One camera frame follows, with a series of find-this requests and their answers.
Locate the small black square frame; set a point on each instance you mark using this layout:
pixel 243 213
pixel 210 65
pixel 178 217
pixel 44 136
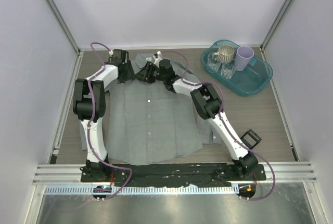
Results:
pixel 251 139

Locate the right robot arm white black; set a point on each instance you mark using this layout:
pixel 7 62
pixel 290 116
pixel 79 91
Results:
pixel 209 107

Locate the clear drinking glass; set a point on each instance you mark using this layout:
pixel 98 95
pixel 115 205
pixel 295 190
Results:
pixel 228 69

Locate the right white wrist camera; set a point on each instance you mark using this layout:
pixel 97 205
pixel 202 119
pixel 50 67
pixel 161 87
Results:
pixel 157 58

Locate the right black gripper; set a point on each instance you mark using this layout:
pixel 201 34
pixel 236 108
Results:
pixel 145 76

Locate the clear glass mug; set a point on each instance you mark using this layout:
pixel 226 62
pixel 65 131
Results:
pixel 214 61

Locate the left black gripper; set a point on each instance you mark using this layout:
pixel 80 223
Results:
pixel 130 75

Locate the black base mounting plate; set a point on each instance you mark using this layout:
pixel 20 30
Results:
pixel 172 175

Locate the white slotted cable duct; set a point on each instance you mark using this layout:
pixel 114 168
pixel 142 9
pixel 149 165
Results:
pixel 101 190

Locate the ribbed metallic mug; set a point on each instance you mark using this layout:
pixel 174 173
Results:
pixel 225 53

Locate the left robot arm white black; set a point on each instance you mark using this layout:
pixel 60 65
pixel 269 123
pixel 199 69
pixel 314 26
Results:
pixel 89 105

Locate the purple plastic cup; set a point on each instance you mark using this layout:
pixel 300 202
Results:
pixel 243 56

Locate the grey button-up shirt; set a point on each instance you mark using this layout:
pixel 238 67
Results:
pixel 149 124

